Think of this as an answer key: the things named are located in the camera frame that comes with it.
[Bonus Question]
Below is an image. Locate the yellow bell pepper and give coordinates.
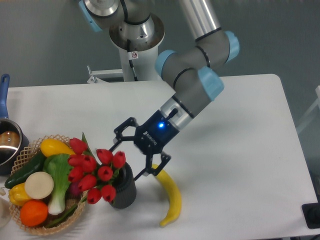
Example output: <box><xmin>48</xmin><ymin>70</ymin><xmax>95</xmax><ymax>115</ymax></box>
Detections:
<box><xmin>8</xmin><ymin>183</ymin><xmax>32</xmax><ymax>207</ymax></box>

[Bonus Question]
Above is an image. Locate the red tulip bouquet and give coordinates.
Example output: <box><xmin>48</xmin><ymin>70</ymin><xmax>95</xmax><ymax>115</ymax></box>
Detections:
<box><xmin>67</xmin><ymin>135</ymin><xmax>127</xmax><ymax>204</ymax></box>

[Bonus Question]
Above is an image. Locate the blue handled saucepan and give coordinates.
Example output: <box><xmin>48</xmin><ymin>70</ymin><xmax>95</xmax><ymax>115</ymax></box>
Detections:
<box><xmin>0</xmin><ymin>73</ymin><xmax>29</xmax><ymax>176</ymax></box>

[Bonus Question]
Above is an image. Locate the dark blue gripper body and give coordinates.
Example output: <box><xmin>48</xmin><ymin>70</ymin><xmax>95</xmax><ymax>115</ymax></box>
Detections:
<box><xmin>133</xmin><ymin>109</ymin><xmax>179</xmax><ymax>155</ymax></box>

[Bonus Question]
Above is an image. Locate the woven wicker basket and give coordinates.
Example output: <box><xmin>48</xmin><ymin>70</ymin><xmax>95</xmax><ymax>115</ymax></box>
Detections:
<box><xmin>9</xmin><ymin>134</ymin><xmax>88</xmax><ymax>236</ymax></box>

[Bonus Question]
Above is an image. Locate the dark green chili pepper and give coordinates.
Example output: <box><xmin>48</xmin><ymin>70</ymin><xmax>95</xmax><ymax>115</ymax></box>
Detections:
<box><xmin>44</xmin><ymin>197</ymin><xmax>87</xmax><ymax>229</ymax></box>

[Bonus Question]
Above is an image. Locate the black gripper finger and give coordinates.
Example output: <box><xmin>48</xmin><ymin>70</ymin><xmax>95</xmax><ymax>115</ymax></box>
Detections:
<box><xmin>108</xmin><ymin>116</ymin><xmax>140</xmax><ymax>153</ymax></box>
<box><xmin>133</xmin><ymin>143</ymin><xmax>172</xmax><ymax>181</ymax></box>

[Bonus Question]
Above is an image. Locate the green bok choy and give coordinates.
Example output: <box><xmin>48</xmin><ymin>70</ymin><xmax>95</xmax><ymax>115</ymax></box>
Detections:
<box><xmin>43</xmin><ymin>153</ymin><xmax>72</xmax><ymax>215</ymax></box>

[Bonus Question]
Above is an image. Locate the black device at table corner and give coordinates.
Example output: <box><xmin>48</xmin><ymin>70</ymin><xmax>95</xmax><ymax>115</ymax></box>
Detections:
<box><xmin>301</xmin><ymin>202</ymin><xmax>320</xmax><ymax>229</ymax></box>

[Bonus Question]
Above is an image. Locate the orange fruit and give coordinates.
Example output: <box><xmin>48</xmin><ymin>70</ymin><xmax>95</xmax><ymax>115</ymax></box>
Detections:
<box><xmin>20</xmin><ymin>199</ymin><xmax>49</xmax><ymax>227</ymax></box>

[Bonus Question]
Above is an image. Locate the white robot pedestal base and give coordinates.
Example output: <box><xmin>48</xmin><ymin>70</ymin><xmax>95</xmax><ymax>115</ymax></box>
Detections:
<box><xmin>86</xmin><ymin>18</ymin><xmax>166</xmax><ymax>85</ymax></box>

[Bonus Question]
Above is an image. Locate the purple sweet potato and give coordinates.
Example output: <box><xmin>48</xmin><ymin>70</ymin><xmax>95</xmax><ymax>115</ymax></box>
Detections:
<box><xmin>68</xmin><ymin>181</ymin><xmax>82</xmax><ymax>196</ymax></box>

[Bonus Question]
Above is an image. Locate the yellow squash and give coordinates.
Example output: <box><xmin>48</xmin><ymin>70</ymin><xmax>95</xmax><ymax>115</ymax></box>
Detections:
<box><xmin>40</xmin><ymin>138</ymin><xmax>75</xmax><ymax>157</ymax></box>

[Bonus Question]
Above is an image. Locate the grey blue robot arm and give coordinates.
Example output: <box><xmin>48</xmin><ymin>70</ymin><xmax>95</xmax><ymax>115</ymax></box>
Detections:
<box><xmin>78</xmin><ymin>0</ymin><xmax>240</xmax><ymax>176</ymax></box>

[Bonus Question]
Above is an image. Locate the dark grey ribbed vase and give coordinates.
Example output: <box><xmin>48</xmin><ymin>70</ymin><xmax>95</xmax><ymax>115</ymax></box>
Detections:
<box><xmin>110</xmin><ymin>163</ymin><xmax>137</xmax><ymax>209</ymax></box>

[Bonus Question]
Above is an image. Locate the white frame at right edge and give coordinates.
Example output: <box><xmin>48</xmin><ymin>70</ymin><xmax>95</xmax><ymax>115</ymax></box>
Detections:
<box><xmin>296</xmin><ymin>85</ymin><xmax>320</xmax><ymax>135</ymax></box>

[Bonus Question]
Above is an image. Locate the white round radish slice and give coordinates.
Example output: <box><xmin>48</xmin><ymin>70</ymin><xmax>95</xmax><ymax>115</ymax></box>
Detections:
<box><xmin>24</xmin><ymin>171</ymin><xmax>54</xmax><ymax>200</ymax></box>

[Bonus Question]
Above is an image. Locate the green cucumber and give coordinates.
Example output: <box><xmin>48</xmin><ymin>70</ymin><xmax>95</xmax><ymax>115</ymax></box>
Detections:
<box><xmin>4</xmin><ymin>151</ymin><xmax>47</xmax><ymax>189</ymax></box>

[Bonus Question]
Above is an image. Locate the yellow banana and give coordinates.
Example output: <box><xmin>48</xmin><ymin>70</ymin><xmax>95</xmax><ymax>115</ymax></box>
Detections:
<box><xmin>155</xmin><ymin>169</ymin><xmax>182</xmax><ymax>228</ymax></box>

